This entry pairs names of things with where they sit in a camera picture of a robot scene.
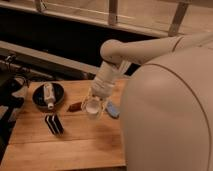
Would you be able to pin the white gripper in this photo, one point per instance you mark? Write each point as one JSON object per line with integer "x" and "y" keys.
{"x": 102, "y": 86}

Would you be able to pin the white ceramic cup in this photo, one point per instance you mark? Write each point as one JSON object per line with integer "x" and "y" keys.
{"x": 92, "y": 108}

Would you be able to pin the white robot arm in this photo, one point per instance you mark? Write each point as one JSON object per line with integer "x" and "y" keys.
{"x": 166, "y": 108}

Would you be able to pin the blue small object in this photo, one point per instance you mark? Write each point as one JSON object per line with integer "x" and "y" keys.
{"x": 112, "y": 110}

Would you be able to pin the brown small object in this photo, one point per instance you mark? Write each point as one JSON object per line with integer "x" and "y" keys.
{"x": 75, "y": 107}

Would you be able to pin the white tube on plate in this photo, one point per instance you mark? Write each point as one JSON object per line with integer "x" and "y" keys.
{"x": 49, "y": 96}

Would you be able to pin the black round plate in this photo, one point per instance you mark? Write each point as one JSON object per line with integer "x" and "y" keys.
{"x": 38, "y": 97}

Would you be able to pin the black equipment at left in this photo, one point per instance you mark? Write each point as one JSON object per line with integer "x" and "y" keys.
{"x": 14, "y": 83}

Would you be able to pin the metal railing frame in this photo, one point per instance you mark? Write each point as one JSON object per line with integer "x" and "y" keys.
{"x": 151, "y": 17}

